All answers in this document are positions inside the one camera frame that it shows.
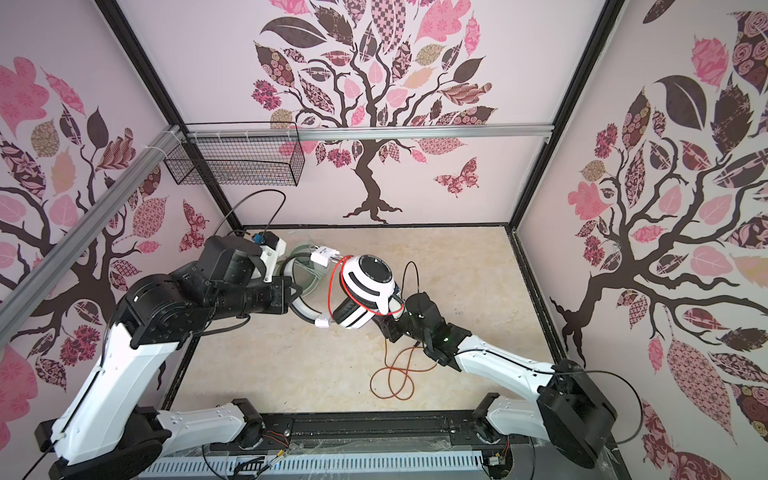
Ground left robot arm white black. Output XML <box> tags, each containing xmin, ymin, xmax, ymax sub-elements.
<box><xmin>35</xmin><ymin>232</ymin><xmax>292</xmax><ymax>479</ymax></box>

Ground mint green headphones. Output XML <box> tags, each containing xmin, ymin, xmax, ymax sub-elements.
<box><xmin>278</xmin><ymin>243</ymin><xmax>335</xmax><ymax>317</ymax></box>

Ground aluminium rail back wall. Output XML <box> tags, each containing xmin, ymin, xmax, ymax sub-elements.
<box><xmin>186</xmin><ymin>123</ymin><xmax>554</xmax><ymax>141</ymax></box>

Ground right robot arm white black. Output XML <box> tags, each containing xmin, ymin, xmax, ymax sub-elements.
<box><xmin>373</xmin><ymin>292</ymin><xmax>617</xmax><ymax>469</ymax></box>

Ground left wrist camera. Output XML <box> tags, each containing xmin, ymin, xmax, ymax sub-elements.
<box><xmin>251</xmin><ymin>231</ymin><xmax>287</xmax><ymax>283</ymax></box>

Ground white black headphones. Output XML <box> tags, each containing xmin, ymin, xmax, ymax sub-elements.
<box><xmin>278</xmin><ymin>246</ymin><xmax>405</xmax><ymax>329</ymax></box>

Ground white slotted cable duct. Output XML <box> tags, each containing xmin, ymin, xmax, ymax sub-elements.
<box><xmin>138</xmin><ymin>451</ymin><xmax>485</xmax><ymax>479</ymax></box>

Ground aluminium rail left wall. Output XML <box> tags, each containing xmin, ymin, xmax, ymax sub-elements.
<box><xmin>1</xmin><ymin>125</ymin><xmax>183</xmax><ymax>345</ymax></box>

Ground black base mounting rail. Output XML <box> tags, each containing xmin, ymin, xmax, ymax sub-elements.
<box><xmin>128</xmin><ymin>407</ymin><xmax>607</xmax><ymax>448</ymax></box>

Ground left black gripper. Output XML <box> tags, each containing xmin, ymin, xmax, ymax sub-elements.
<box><xmin>208</xmin><ymin>274</ymin><xmax>301</xmax><ymax>320</ymax></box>

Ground aluminium rail wall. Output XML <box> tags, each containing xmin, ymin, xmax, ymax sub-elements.
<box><xmin>186</xmin><ymin>123</ymin><xmax>554</xmax><ymax>141</ymax></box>
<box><xmin>1</xmin><ymin>125</ymin><xmax>183</xmax><ymax>345</ymax></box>

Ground black wire mesh basket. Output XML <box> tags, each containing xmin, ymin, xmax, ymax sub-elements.
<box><xmin>164</xmin><ymin>120</ymin><xmax>305</xmax><ymax>187</ymax></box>

